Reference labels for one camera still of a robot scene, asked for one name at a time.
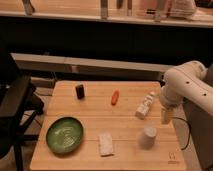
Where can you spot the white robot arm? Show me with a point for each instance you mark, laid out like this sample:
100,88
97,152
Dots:
185,81

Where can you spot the orange toy carrot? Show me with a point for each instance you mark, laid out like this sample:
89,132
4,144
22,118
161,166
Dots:
115,97

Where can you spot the white plastic bottle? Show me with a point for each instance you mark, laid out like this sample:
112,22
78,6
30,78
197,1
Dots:
145,106

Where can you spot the white rectangular sponge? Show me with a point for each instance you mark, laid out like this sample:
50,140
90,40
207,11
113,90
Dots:
105,144

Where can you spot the green ceramic plate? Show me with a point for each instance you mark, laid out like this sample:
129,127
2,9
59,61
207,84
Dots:
64,135

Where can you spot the white ceramic cup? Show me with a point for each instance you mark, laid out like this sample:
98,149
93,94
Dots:
147,137

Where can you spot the black chair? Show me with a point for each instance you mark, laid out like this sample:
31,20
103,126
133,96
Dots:
19,105

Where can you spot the black eraser block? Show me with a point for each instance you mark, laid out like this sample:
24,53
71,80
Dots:
80,91

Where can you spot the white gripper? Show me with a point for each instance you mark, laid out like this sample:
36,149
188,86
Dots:
166,115

